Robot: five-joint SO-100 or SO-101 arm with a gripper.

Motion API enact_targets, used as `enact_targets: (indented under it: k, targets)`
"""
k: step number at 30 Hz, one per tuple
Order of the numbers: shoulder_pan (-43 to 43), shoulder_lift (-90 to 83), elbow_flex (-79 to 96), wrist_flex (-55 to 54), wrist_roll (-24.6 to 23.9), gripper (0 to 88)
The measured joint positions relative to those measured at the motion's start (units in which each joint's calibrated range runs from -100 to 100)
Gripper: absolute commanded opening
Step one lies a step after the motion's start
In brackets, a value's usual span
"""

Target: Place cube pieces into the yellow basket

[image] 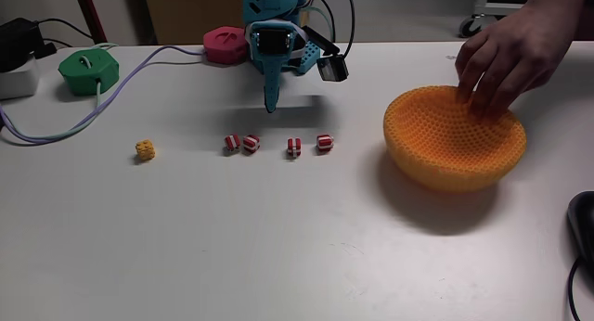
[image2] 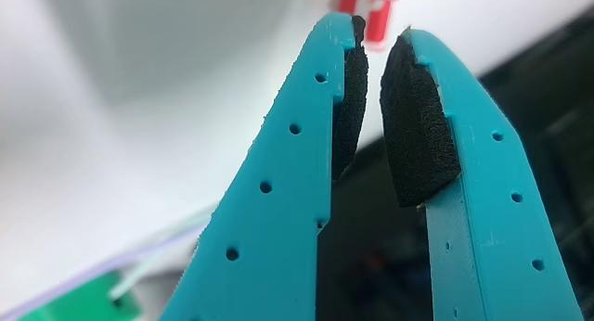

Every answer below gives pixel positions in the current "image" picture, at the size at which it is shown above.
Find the yellow honeycomb basket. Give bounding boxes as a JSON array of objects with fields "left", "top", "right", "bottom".
[{"left": 382, "top": 84, "right": 528, "bottom": 194}]

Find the black mouse cable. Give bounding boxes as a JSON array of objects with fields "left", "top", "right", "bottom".
[{"left": 567, "top": 255, "right": 585, "bottom": 321}]

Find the green hexagonal box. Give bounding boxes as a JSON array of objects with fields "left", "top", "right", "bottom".
[{"left": 58, "top": 48, "right": 121, "bottom": 97}]

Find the brown wooden cabinet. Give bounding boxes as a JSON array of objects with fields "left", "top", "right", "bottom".
[{"left": 141, "top": 0, "right": 247, "bottom": 46}]

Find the black computer mouse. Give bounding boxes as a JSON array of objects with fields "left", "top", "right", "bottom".
[{"left": 566, "top": 190, "right": 594, "bottom": 272}]

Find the pink hexagonal box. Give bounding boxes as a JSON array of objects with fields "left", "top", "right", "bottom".
[{"left": 202, "top": 25, "right": 250, "bottom": 66}]

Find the white wheeled cart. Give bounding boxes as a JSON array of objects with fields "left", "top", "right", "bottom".
[{"left": 458, "top": 0, "right": 539, "bottom": 39}]

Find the red pole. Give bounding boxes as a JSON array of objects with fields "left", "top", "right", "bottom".
[{"left": 71, "top": 0, "right": 110, "bottom": 45}]

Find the white box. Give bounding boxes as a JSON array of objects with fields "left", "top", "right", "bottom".
[{"left": 0, "top": 56, "right": 41, "bottom": 101}]

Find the dark red chair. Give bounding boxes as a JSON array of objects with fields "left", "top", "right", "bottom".
[{"left": 574, "top": 3, "right": 594, "bottom": 42}]

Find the black power adapter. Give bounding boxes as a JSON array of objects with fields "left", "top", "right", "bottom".
[{"left": 0, "top": 17, "right": 58, "bottom": 74}]

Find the black camera cable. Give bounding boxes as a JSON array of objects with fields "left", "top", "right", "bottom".
[{"left": 340, "top": 0, "right": 356, "bottom": 58}]

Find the black camera box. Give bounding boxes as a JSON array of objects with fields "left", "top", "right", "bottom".
[{"left": 303, "top": 25, "right": 350, "bottom": 83}]

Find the purple cable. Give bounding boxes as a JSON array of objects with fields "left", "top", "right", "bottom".
[{"left": 0, "top": 45, "right": 206, "bottom": 147}]

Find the yellow cube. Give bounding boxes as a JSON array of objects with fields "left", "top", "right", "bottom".
[{"left": 135, "top": 138, "right": 157, "bottom": 163}]

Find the black cable behind arm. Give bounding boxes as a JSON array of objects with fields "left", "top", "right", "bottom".
[{"left": 308, "top": 0, "right": 337, "bottom": 43}]

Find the black adapter cable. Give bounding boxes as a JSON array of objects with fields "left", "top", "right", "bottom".
[{"left": 35, "top": 17, "right": 95, "bottom": 41}]

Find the mint green cable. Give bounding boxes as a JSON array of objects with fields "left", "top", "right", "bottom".
[{"left": 44, "top": 41, "right": 121, "bottom": 142}]

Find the person's hand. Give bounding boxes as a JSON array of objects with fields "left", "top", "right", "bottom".
[{"left": 454, "top": 0, "right": 579, "bottom": 122}]

